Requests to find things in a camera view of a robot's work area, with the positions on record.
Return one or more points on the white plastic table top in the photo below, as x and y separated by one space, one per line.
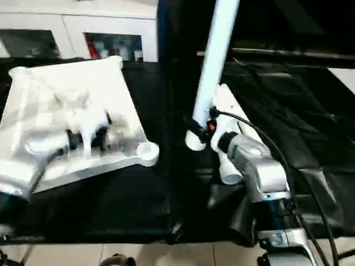
83 83

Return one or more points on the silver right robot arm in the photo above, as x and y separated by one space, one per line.
263 166

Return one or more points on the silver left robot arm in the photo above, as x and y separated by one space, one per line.
25 160

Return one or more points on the black plastic mat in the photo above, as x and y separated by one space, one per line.
166 166

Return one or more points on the small white label sticker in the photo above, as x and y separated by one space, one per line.
201 53

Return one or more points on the red bottle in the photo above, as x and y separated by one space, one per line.
91 50

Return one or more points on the white cabinet with glass doors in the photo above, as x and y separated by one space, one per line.
69 25

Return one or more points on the dark rounded robot body part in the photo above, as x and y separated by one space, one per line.
117 260

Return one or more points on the white flat board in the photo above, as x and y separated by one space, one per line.
344 79

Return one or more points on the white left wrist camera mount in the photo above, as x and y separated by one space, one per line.
88 127

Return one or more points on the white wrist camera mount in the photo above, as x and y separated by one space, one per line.
88 127
224 97

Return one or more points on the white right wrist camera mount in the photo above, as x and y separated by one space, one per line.
224 97

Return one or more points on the dark metal rail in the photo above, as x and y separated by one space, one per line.
291 52

